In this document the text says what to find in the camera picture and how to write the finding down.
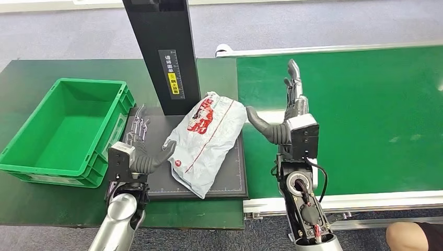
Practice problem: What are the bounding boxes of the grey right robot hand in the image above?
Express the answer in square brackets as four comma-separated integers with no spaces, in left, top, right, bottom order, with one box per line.
[246,59,309,146]

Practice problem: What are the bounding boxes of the person's knee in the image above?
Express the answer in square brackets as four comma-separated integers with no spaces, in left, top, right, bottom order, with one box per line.
[386,221,443,251]

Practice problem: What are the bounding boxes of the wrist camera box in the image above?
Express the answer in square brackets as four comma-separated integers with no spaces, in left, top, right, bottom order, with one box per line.
[285,113,320,161]
[107,141,136,183]

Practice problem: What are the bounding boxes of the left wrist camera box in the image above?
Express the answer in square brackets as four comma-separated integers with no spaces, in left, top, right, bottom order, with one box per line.
[107,141,136,183]

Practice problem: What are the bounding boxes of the green conveyor belt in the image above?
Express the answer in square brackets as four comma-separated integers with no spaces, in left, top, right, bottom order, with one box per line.
[214,41,443,231]

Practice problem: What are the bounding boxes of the black inbound scanner machine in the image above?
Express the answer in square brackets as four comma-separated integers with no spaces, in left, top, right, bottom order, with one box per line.
[118,0,249,202]

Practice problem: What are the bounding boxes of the white package with red print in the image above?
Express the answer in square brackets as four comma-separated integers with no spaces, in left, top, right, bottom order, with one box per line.
[162,91,248,200]

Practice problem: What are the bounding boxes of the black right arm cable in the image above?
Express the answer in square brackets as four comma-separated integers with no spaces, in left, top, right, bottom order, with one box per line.
[304,156,329,204]

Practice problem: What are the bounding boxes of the green plastic crate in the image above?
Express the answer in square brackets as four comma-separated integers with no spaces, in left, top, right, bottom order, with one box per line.
[0,77,136,189]

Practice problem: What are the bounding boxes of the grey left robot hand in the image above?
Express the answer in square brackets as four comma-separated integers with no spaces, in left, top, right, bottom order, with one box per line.
[124,103,178,175]

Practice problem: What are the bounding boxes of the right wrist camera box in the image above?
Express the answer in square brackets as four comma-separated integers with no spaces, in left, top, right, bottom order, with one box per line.
[285,113,320,161]

